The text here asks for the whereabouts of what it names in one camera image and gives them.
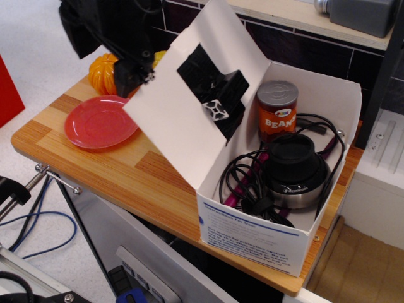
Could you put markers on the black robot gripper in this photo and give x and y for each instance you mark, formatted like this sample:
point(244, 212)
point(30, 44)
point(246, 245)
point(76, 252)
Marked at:
point(120, 27)

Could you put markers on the white cardboard box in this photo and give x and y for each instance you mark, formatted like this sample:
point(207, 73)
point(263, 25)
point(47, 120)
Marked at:
point(176, 122)

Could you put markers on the orange toy pumpkin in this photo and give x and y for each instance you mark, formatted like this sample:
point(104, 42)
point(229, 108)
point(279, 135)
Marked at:
point(101, 74)

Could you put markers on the yellow toy corn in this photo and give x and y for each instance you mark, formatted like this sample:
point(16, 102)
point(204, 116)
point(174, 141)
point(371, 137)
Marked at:
point(158, 57)

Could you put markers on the red plastic plate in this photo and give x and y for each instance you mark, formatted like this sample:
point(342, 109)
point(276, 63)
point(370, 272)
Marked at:
point(99, 122)

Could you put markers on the red box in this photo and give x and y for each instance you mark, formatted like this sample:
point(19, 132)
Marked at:
point(11, 102)

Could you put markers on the black taped aluminium profile block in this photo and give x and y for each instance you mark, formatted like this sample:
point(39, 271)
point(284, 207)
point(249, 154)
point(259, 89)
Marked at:
point(219, 94)

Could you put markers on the metal clamp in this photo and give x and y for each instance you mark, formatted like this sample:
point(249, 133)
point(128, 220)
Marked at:
point(15, 193)

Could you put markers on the orange beans can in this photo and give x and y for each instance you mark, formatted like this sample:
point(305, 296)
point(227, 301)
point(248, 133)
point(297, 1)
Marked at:
point(277, 109)

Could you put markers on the wooden shelf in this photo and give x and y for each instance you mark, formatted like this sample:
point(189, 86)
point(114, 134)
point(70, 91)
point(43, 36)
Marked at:
point(302, 16)

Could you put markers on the black silver 3D mouse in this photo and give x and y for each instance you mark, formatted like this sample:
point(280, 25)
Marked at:
point(294, 173)

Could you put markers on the grey metal container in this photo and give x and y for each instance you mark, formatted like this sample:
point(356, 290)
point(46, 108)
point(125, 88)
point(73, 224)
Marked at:
point(373, 17)

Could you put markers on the aluminium rail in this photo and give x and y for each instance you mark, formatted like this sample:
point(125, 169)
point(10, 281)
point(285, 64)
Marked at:
point(22, 282)

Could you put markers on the blue black clamp handle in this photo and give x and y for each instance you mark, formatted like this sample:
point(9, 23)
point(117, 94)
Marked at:
point(122, 287)

